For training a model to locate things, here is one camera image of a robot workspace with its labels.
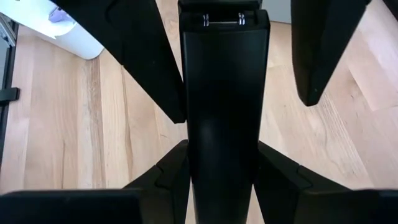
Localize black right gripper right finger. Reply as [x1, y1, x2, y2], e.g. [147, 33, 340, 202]
[253, 141, 398, 224]

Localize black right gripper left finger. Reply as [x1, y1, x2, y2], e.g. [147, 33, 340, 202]
[0, 139, 190, 224]

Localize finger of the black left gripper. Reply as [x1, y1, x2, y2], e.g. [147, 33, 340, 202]
[51, 0, 187, 124]
[290, 0, 373, 107]

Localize black stapler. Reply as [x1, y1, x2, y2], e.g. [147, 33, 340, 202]
[177, 0, 271, 224]

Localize white plastic bin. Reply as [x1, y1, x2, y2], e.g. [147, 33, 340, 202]
[0, 0, 105, 60]

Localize black aluminium table frame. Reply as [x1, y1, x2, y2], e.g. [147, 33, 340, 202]
[0, 14, 21, 170]

